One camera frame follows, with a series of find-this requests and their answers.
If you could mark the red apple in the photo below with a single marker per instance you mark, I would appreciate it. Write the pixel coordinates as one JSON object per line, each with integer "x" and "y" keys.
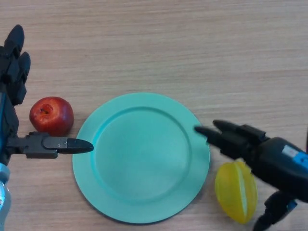
{"x": 51, "y": 115}

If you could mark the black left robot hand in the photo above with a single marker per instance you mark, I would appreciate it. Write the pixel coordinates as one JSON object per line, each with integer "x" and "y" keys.
{"x": 8, "y": 106}

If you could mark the yellow starfruit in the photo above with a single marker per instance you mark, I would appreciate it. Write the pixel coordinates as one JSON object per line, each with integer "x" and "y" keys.
{"x": 231, "y": 192}

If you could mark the green round plate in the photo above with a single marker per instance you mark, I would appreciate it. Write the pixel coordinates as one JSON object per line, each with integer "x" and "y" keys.
{"x": 144, "y": 163}

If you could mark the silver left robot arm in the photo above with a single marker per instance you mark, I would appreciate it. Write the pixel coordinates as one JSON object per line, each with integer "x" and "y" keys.
{"x": 4, "y": 204}

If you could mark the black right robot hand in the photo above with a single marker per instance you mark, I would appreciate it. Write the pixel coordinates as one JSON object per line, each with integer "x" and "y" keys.
{"x": 274, "y": 163}

